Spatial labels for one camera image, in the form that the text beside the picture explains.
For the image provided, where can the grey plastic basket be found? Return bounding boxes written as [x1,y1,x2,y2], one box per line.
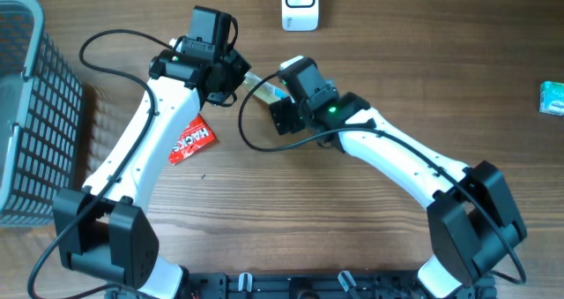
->
[1,0,85,228]

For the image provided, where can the red candy bag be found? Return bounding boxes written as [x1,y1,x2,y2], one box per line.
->
[168,114,217,165]

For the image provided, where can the green tissue pack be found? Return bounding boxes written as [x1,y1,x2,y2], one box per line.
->
[539,81,564,116]

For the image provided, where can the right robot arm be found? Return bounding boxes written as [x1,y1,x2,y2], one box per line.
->
[273,56,527,298]

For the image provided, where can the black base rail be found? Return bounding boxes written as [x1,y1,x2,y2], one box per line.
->
[104,270,498,299]

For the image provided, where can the black camera cable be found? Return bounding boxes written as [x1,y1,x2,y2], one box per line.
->
[237,71,528,286]

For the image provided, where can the yellow wet wipes pack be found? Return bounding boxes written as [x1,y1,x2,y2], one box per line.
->
[242,72,289,104]

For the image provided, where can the white barcode scanner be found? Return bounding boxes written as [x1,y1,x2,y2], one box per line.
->
[281,0,320,32]

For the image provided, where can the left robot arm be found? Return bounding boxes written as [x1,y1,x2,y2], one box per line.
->
[52,6,249,298]

